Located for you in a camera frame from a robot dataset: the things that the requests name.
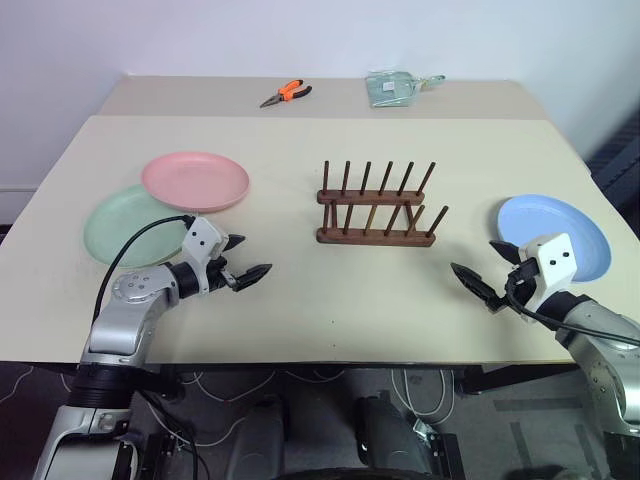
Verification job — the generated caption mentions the dark rounded shape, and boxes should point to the dark rounded shape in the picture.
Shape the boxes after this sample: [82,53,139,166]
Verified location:
[351,391,459,480]
[219,395,292,480]

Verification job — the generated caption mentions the white floor cable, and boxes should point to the white floor cable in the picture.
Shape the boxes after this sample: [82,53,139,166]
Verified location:
[391,368,457,425]
[179,368,346,402]

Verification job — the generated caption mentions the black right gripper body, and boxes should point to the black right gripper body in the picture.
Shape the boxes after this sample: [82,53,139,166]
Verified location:
[493,256,542,313]

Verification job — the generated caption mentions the wooden dish rack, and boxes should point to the wooden dish rack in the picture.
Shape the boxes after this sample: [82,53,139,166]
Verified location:
[315,159,450,248]

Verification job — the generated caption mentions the black ribbed box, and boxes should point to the black ribbed box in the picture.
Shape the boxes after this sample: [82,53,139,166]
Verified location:
[584,107,640,202]

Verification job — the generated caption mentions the orange-handled pliers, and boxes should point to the orange-handled pliers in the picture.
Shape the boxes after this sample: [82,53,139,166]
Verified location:
[258,78,314,110]

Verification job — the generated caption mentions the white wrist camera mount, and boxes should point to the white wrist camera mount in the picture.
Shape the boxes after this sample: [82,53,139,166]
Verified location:
[518,232,582,312]
[180,215,229,296]

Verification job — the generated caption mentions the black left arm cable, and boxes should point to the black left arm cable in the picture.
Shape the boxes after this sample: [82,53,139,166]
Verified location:
[91,214,195,324]

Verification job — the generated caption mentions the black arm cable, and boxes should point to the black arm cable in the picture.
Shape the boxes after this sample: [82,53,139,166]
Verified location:
[503,269,640,347]
[91,214,195,324]

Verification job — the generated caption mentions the green plastic plate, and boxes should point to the green plastic plate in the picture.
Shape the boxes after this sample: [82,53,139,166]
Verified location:
[82,183,194,269]

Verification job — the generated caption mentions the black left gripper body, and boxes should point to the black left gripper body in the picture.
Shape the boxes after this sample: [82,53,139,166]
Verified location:
[201,252,241,295]

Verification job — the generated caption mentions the pink plastic plate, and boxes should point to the pink plastic plate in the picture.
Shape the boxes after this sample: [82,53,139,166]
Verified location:
[140,152,251,215]

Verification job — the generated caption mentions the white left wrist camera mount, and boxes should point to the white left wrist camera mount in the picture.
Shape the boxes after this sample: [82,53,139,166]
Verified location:
[180,215,229,296]

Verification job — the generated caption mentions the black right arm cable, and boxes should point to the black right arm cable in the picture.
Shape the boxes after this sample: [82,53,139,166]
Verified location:
[503,269,640,347]

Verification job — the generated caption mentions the clear plastic bag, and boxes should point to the clear plastic bag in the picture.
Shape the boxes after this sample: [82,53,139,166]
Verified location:
[363,69,447,110]

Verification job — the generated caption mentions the blue plastic plate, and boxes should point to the blue plastic plate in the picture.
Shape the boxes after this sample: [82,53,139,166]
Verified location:
[496,194,613,284]

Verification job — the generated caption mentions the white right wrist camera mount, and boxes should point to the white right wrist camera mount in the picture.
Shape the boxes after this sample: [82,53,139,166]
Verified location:
[518,232,582,312]

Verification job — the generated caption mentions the black table frame bracket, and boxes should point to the black table frame bracket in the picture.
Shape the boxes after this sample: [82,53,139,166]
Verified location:
[463,365,577,397]

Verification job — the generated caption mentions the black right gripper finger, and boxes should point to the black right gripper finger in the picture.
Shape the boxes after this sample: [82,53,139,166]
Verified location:
[488,239,524,265]
[450,262,502,313]

